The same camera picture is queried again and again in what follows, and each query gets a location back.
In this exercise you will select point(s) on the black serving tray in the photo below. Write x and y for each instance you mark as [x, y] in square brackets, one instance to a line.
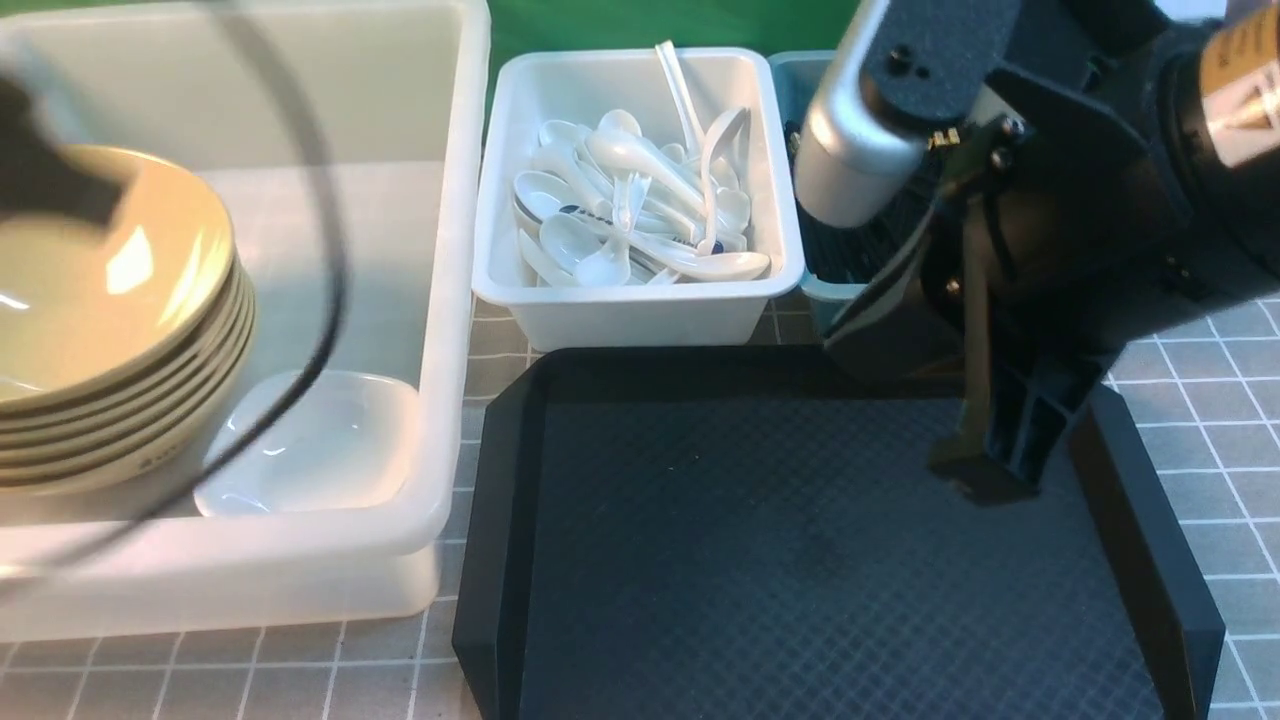
[741, 533]

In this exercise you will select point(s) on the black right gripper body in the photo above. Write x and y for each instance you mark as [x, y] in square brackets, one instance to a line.
[1176, 161]

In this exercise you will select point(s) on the white spoon centre pile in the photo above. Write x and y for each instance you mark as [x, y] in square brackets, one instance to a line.
[615, 149]

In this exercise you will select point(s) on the stacked tan bowl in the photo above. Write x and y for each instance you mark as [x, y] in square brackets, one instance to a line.
[206, 334]
[162, 441]
[141, 417]
[58, 432]

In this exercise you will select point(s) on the tan noodle bowl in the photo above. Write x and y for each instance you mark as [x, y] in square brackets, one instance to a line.
[83, 308]

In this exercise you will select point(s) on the white spoon bin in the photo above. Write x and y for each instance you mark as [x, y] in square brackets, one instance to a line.
[581, 87]

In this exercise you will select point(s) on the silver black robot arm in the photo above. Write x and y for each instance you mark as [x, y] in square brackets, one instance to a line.
[908, 69]

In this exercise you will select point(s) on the top stacked tan bowl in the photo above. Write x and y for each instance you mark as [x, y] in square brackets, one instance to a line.
[206, 334]

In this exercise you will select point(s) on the upright white spoon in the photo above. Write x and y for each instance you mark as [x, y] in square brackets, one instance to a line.
[677, 84]

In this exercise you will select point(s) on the blue chopstick bin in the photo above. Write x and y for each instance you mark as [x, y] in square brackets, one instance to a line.
[836, 270]

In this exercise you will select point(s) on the white spoon front of bin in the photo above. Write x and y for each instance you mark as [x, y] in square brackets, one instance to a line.
[725, 267]

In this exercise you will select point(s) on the large translucent white bin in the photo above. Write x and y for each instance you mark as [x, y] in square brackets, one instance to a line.
[400, 89]

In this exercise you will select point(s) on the green cloth backdrop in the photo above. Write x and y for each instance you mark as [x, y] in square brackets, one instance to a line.
[520, 27]

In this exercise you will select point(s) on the white sauce dish in bin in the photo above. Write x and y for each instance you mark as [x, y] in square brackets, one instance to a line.
[349, 443]

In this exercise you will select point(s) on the bottom stacked tan bowl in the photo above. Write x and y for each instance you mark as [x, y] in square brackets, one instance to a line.
[162, 441]

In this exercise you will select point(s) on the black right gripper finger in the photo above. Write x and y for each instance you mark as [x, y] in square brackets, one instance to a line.
[1014, 276]

